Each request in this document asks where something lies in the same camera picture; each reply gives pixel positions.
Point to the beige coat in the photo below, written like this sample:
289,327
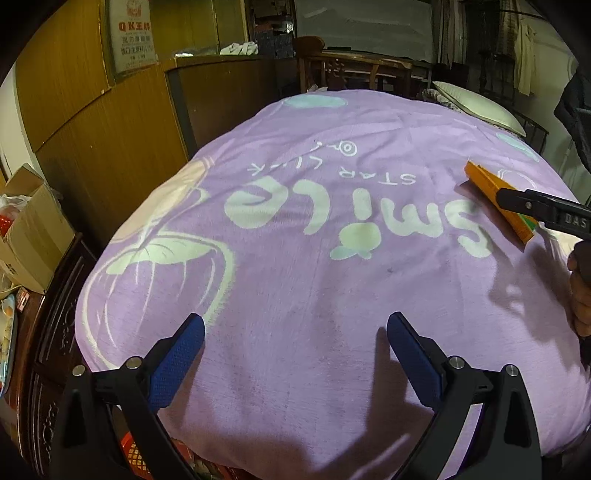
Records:
526,55

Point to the white cloth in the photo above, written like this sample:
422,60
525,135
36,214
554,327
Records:
240,47

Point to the wooden glass-front cabinet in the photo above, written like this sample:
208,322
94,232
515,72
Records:
92,138

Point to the purple printed blanket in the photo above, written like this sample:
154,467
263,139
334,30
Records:
286,277

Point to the dark storage shelf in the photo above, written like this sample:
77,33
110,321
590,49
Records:
272,41

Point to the orange box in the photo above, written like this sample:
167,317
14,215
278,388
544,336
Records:
482,177

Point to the cardboard box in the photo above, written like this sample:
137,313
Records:
41,230

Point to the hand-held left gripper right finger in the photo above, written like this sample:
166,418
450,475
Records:
415,360

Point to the blue rimmed printed tray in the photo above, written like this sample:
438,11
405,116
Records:
7,332

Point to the white plastic bag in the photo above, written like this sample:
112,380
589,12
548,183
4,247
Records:
11,203

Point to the dark wooden bed frame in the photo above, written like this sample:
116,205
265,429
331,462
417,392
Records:
538,134

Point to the folded floral quilt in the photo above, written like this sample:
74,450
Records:
434,97

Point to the white pillow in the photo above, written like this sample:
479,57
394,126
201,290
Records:
475,104

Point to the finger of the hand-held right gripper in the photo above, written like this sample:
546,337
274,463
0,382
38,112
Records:
526,203

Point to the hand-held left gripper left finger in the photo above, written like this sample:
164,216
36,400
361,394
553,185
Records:
178,357

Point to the person's right hand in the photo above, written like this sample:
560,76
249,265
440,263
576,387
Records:
581,300

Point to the wooden chair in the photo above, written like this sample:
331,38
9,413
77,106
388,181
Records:
351,69

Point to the red plastic basket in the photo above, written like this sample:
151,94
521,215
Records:
134,457

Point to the red and white sign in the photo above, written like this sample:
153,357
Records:
134,41

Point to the white board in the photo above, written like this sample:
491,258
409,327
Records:
369,27

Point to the black puffer jacket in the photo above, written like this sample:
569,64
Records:
579,115

